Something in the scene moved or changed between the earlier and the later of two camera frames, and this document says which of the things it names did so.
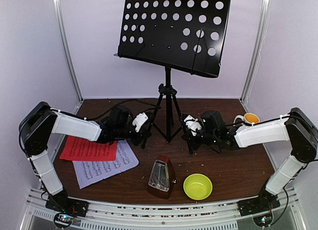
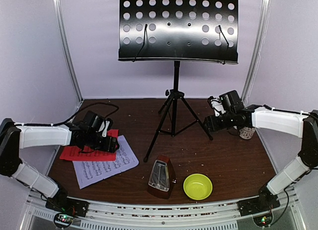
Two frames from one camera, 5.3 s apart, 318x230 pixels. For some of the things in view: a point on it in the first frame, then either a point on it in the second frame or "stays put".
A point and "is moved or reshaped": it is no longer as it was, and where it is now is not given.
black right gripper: [194, 145] -> [212, 125]
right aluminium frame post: [260, 41] stays put
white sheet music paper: [89, 172] stays put
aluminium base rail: [170, 215] stays put
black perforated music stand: [185, 31] is moved or reshaped
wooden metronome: [162, 180] stays put
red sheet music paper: [83, 148] stays put
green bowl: [198, 187] stays put
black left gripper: [141, 136] -> [109, 145]
